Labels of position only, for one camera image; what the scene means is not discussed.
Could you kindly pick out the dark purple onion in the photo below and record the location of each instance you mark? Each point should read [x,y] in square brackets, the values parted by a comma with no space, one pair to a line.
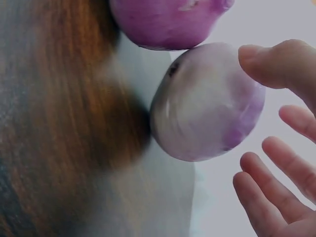
[163,22]

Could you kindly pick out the pale peeled purple onion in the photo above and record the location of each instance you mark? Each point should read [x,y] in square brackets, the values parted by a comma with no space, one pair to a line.
[205,108]

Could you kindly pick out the white cutting board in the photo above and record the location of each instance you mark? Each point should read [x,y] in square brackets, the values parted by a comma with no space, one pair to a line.
[160,197]

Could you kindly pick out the person's right hand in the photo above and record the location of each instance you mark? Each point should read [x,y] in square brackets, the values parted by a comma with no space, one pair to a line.
[296,217]

